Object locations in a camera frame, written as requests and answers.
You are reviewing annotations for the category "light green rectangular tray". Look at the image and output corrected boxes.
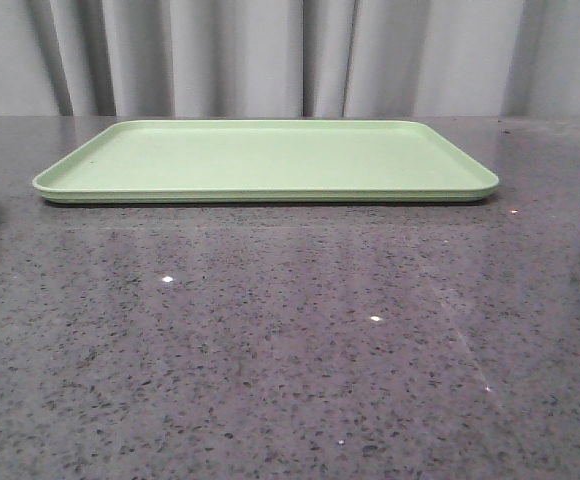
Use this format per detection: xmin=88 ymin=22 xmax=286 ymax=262
xmin=33 ymin=119 xmax=499 ymax=204

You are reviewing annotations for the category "grey pleated curtain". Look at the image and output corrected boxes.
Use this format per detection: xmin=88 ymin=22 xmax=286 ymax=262
xmin=0 ymin=1 xmax=580 ymax=118

